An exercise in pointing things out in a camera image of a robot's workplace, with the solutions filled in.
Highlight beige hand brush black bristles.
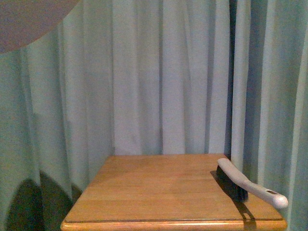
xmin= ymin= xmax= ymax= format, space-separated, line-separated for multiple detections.
xmin=216 ymin=158 xmax=288 ymax=209

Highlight beige plastic dustpan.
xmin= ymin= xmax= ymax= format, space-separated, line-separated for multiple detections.
xmin=0 ymin=0 xmax=78 ymax=53

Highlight light grey curtain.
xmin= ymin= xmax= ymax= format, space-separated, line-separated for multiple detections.
xmin=0 ymin=0 xmax=308 ymax=231

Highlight wooden nightstand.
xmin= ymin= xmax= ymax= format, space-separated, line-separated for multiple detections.
xmin=61 ymin=154 xmax=287 ymax=231

